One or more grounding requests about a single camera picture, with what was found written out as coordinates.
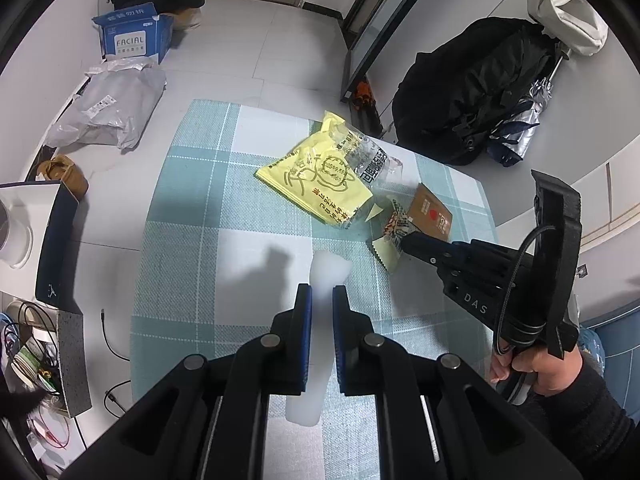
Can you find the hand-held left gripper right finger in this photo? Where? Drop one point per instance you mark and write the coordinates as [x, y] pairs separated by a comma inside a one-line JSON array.
[[340, 350]]

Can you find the blue cardboard box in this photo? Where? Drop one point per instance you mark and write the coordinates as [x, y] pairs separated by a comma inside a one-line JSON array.
[[132, 35]]

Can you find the tan shoe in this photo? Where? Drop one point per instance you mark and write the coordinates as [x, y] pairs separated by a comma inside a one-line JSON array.
[[65, 175]]

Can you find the white jacket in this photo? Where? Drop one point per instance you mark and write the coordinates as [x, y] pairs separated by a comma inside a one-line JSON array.
[[565, 5]]

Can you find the black metal frame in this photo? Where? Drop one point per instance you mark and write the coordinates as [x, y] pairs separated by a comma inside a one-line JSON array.
[[380, 25]]

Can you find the orange black tool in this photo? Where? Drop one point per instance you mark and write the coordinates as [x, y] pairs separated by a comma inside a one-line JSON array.
[[362, 95]]

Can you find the person's right forearm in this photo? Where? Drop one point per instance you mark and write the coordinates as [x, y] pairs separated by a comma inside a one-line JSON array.
[[590, 425]]

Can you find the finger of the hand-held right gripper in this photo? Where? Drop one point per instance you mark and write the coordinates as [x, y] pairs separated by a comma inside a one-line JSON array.
[[425, 249]]

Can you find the black backpack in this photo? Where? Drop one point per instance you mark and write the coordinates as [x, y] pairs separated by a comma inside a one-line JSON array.
[[465, 90]]

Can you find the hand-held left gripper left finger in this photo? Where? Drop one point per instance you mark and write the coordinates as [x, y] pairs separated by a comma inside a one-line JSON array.
[[302, 350]]

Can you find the yellow snack wrapper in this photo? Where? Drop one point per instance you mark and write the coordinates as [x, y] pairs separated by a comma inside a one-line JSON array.
[[310, 180]]

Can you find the grey plastic mailer bag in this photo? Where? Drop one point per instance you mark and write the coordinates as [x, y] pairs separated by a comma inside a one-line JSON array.
[[110, 105]]

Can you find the small cream wrapper scrap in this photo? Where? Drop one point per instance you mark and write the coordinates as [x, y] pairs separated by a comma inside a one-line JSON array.
[[374, 211]]

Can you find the navy blue box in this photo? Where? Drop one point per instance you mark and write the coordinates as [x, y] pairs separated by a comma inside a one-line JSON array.
[[55, 250]]

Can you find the brown sachet with red dot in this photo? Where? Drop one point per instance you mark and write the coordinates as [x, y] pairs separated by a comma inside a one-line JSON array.
[[432, 212]]

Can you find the green white tape roll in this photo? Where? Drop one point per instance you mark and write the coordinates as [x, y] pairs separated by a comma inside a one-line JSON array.
[[27, 365]]

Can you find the silver folding umbrella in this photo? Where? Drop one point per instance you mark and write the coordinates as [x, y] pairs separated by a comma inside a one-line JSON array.
[[525, 125]]

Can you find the teal checked tablecloth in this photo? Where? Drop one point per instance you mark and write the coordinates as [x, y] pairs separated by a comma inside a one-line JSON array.
[[200, 270]]

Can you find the person's right hand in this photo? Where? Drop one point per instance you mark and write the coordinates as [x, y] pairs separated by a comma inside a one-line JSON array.
[[547, 372]]

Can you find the cream printed wrapper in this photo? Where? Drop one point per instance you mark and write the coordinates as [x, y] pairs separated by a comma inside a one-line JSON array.
[[395, 225]]

